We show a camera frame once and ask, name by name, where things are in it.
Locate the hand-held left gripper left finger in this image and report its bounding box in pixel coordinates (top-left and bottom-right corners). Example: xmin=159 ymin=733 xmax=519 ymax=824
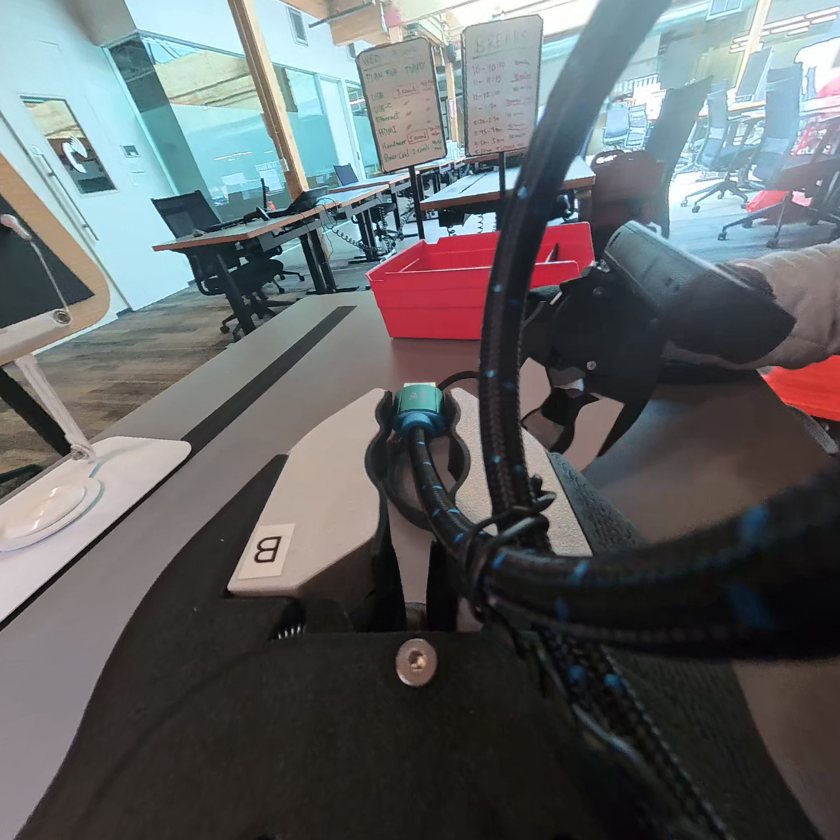
xmin=227 ymin=388 xmax=395 ymax=627

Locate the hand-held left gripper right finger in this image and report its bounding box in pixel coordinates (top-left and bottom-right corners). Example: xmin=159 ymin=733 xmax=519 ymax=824
xmin=446 ymin=387 xmax=592 ymax=559

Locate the black braided hdmi cable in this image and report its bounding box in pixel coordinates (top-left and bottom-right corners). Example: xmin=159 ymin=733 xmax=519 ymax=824
xmin=377 ymin=0 xmax=840 ymax=840

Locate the red plastic bin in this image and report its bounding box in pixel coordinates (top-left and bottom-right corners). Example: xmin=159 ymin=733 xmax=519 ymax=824
xmin=365 ymin=222 xmax=595 ymax=341

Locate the person's right forearm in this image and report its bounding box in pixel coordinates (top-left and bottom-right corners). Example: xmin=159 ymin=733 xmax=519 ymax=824
xmin=712 ymin=239 xmax=840 ymax=371

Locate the brown leather bag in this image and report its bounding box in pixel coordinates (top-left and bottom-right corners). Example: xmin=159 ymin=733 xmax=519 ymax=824
xmin=591 ymin=150 xmax=667 ymax=231

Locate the white stand with clear rod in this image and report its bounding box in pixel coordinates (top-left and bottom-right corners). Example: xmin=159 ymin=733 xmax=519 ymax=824
xmin=0 ymin=354 xmax=191 ymax=621

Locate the wooden office desk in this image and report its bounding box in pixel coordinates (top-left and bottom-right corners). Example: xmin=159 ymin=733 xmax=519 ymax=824
xmin=420 ymin=156 xmax=597 ymax=231
xmin=152 ymin=187 xmax=401 ymax=339

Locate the orange safety vest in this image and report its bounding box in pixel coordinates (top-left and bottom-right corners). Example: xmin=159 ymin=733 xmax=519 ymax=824
xmin=764 ymin=354 xmax=840 ymax=421

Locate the black office chair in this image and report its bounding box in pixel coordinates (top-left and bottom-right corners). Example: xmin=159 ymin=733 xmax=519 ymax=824
xmin=151 ymin=192 xmax=304 ymax=339
xmin=591 ymin=75 xmax=715 ymax=240

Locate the row of black office chairs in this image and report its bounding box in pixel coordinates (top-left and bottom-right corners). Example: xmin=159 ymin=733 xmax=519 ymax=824
xmin=600 ymin=39 xmax=840 ymax=247

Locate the handwritten whiteboard on stand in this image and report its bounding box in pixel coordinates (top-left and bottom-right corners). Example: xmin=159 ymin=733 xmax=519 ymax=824
xmin=356 ymin=37 xmax=448 ymax=240
xmin=461 ymin=14 xmax=544 ymax=231

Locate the black laptop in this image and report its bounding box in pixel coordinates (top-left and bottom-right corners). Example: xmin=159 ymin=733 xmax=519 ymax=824
xmin=259 ymin=185 xmax=329 ymax=221

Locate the white door with window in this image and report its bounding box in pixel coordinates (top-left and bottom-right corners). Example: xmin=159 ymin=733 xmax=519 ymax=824
xmin=0 ymin=39 xmax=132 ymax=312

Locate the wooden support post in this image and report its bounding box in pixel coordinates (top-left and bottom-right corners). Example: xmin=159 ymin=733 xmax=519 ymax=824
xmin=226 ymin=0 xmax=309 ymax=191

